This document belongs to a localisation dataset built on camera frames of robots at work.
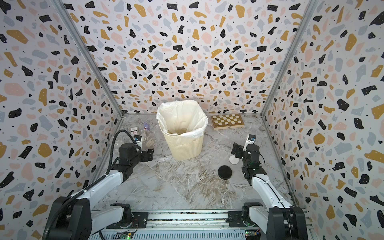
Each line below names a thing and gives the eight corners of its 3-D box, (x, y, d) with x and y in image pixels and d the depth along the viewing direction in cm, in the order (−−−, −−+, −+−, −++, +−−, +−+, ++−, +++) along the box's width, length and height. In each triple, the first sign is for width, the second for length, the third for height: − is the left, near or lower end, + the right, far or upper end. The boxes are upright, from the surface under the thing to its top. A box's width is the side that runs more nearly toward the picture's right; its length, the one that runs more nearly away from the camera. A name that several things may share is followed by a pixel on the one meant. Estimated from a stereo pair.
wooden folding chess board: (213, 130, 113) (213, 128, 112) (210, 117, 122) (211, 115, 120) (244, 127, 116) (244, 125, 114) (239, 115, 124) (239, 113, 122)
